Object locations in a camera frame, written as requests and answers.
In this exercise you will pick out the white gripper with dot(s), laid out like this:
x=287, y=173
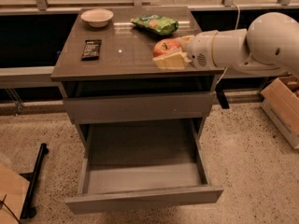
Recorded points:
x=200, y=51

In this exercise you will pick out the red apple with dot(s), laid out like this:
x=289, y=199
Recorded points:
x=165, y=46

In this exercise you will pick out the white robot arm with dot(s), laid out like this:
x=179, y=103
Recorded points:
x=269, y=47

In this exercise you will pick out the grey drawer cabinet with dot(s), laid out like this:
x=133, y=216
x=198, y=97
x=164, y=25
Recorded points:
x=125, y=66

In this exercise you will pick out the closed grey top drawer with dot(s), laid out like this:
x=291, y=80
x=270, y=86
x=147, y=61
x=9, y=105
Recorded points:
x=139, y=107

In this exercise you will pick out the open grey middle drawer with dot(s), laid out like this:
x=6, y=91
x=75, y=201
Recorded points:
x=142, y=165

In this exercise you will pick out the green chip bag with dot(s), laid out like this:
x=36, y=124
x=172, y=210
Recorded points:
x=160, y=25

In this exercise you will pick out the white bowl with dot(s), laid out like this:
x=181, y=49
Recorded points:
x=97, y=18

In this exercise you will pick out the black snack bar wrapper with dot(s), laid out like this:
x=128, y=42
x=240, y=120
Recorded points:
x=91, y=50

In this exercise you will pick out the cardboard box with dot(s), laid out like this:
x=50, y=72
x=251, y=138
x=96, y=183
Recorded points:
x=281, y=104

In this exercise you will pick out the black metal stand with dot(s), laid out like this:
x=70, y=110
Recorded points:
x=28, y=211

